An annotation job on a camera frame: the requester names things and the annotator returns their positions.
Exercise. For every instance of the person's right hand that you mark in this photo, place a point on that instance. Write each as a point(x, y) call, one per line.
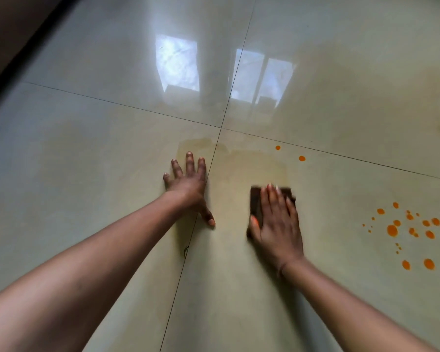
point(278, 230)

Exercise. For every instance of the person's left hand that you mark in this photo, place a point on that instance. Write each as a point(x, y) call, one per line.
point(189, 190)

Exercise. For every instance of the person's right middle finger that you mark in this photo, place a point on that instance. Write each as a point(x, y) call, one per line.
point(274, 201)

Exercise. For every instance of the person's right little finger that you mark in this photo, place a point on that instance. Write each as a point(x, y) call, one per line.
point(292, 212)

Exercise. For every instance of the person's left middle finger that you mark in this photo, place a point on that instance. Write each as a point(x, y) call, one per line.
point(190, 164)

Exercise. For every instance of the person's right thumb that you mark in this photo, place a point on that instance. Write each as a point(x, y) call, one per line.
point(255, 227)

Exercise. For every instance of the person's left little finger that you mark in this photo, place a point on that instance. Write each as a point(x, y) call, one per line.
point(167, 179)

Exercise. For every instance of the person's left thumb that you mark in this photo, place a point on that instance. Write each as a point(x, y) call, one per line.
point(207, 216)

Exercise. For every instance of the dark brown scrub sponge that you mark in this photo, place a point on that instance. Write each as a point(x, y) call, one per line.
point(256, 201)

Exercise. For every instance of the person's left forearm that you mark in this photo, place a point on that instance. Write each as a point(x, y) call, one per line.
point(95, 263)

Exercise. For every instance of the person's right forearm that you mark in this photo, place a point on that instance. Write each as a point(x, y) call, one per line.
point(344, 307)

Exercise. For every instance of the scattered orange liquid drops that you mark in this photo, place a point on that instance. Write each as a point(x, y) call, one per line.
point(392, 230)

